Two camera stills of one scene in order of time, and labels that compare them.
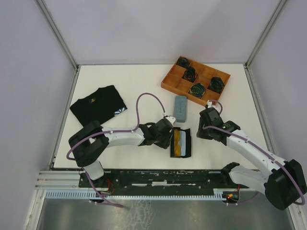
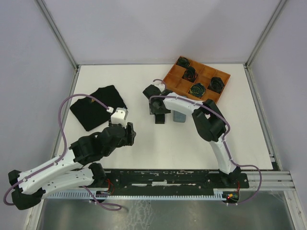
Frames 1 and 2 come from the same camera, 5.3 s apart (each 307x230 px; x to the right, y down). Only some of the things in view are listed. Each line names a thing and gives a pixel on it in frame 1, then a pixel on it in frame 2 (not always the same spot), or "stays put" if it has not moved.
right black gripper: x=199 y=132 → x=152 y=110
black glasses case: x=188 y=143 → x=159 y=119
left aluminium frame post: x=57 y=33 stays put
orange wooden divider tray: x=195 y=81 stays put
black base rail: x=159 y=180 stays put
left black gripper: x=165 y=143 → x=129 y=138
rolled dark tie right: x=216 y=85 stays put
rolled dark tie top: x=183 y=62 stays put
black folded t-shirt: x=103 y=105 stays put
